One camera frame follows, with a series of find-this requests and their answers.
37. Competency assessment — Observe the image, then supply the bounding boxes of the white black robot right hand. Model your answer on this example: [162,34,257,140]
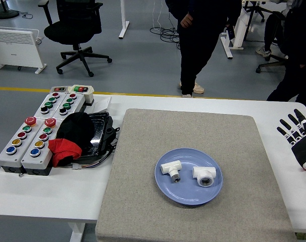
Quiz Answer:
[276,108,306,177]

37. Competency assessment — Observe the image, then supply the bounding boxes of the large white tee pipe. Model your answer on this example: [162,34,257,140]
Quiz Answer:
[192,165,217,188]

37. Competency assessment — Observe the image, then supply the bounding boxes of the white tee pipe metal thread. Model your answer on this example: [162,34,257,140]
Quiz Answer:
[160,160,183,184]

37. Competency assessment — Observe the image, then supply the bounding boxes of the blue plate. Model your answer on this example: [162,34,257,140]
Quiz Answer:
[154,148,223,206]

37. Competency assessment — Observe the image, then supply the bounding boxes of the black chair base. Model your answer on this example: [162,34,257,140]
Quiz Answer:
[243,1,266,23]
[256,54,289,74]

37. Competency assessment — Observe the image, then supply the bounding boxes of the seated person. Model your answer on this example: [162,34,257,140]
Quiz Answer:
[255,11,289,57]

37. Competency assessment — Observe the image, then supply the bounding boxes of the grey-brown mat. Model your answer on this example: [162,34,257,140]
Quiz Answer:
[94,108,298,242]

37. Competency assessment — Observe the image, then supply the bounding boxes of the person's hand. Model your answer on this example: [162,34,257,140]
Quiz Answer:
[180,14,194,28]

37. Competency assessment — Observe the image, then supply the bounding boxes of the black tray device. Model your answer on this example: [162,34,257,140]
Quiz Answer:
[77,111,121,162]

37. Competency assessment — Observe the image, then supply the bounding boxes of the white paper sheet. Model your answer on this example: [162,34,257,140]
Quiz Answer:
[92,97,113,113]

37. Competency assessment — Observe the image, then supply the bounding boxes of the white desk leg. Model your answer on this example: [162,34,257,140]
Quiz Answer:
[118,0,130,39]

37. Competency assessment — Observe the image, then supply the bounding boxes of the black cloth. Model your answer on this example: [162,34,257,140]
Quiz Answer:
[56,112,95,157]

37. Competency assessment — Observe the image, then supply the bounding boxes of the four-button control box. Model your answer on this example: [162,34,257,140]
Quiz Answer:
[52,92,85,120]
[33,92,65,119]

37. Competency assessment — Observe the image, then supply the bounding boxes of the red cloth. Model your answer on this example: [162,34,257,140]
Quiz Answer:
[47,138,82,167]

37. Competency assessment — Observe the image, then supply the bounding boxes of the white table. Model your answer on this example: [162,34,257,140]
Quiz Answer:
[0,93,306,242]

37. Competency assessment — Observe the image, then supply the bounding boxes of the black office chair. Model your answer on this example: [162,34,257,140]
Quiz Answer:
[37,0,113,78]

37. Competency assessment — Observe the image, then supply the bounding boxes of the five-button control box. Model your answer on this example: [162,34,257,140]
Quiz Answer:
[0,116,39,174]
[21,117,59,176]

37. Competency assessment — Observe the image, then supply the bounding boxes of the white panel heater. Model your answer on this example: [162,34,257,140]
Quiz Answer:
[0,26,47,75]

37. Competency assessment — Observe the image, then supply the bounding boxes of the black round stand base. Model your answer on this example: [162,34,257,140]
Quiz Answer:
[0,0,19,20]

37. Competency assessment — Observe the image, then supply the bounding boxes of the white desk frame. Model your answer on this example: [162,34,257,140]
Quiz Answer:
[220,0,252,60]

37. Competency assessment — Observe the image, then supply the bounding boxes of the black floor cables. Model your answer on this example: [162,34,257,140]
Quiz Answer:
[149,26,181,48]

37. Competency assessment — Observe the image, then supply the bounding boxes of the coloured wires with connector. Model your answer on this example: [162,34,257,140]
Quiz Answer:
[72,151,113,171]

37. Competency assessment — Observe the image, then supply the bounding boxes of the white switch box green red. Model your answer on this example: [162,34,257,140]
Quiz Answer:
[67,84,95,105]

